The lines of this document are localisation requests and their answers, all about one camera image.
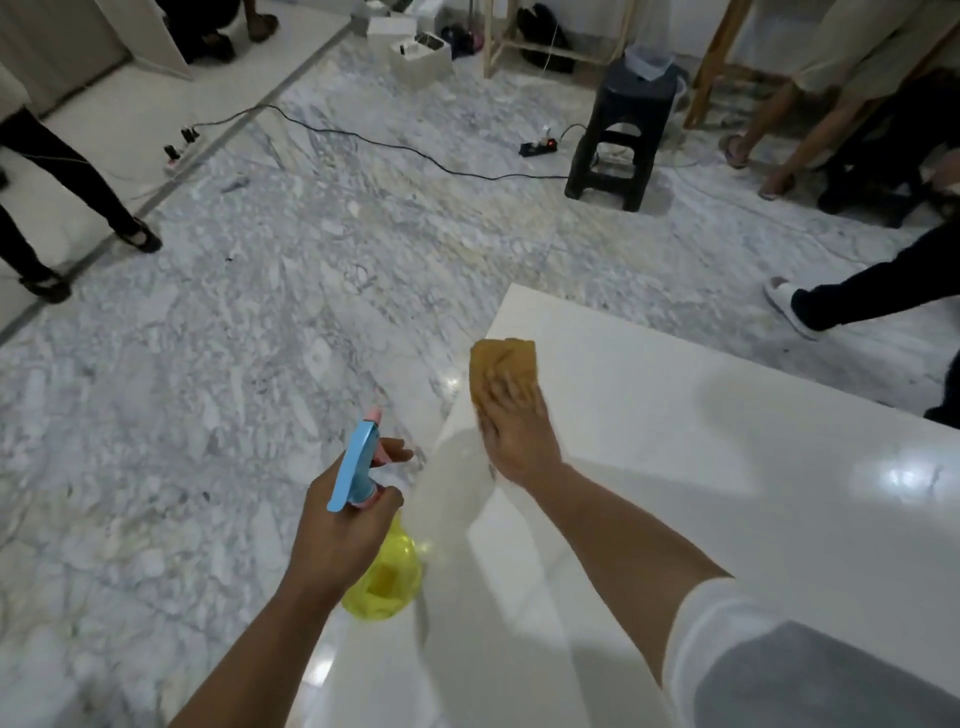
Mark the person's left hand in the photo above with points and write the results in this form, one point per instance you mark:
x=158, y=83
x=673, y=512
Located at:
x=334, y=536

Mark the person's right hand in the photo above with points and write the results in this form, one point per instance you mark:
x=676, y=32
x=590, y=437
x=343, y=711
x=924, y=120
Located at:
x=521, y=442

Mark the person's left thumb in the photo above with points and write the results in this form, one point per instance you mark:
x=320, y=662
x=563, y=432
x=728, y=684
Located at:
x=388, y=501

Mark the person's right fingers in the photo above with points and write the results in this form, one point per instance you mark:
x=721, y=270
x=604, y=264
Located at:
x=510, y=394

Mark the brown cleaning cloth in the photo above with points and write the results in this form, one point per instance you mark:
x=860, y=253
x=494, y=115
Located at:
x=501, y=358

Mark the yellow spray bottle blue trigger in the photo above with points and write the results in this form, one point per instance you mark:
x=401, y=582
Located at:
x=360, y=465

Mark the person's right forearm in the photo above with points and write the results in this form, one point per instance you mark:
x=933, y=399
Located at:
x=619, y=559

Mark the person's left forearm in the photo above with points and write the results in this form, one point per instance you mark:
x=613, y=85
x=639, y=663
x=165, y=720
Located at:
x=259, y=664

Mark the black power strip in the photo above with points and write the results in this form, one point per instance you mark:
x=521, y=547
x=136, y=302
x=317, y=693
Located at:
x=538, y=146

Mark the black plastic stool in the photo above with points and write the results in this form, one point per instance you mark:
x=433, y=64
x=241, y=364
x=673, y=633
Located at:
x=619, y=127

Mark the open white box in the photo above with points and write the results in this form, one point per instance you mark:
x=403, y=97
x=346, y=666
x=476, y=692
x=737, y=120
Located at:
x=420, y=64

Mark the small dark appliance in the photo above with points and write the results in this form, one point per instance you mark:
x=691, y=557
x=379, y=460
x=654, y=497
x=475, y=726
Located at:
x=457, y=39

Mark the clear plastic container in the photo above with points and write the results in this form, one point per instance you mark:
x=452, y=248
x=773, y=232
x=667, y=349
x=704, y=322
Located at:
x=649, y=61

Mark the black bag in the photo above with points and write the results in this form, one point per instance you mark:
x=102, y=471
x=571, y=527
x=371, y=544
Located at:
x=546, y=34

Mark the wooden table leg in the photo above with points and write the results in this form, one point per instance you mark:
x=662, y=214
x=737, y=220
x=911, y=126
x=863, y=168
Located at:
x=712, y=67

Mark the closed white box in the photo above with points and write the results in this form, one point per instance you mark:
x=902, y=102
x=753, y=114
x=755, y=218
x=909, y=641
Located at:
x=390, y=26

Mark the white shirt sleeve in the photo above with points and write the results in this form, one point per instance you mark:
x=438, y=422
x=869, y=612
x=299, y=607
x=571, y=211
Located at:
x=795, y=660

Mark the white power strip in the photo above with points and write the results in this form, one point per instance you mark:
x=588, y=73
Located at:
x=181, y=150

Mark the white board panel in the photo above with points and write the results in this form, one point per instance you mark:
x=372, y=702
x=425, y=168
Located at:
x=146, y=34

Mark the wooden frame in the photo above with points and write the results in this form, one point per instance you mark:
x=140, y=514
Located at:
x=495, y=37

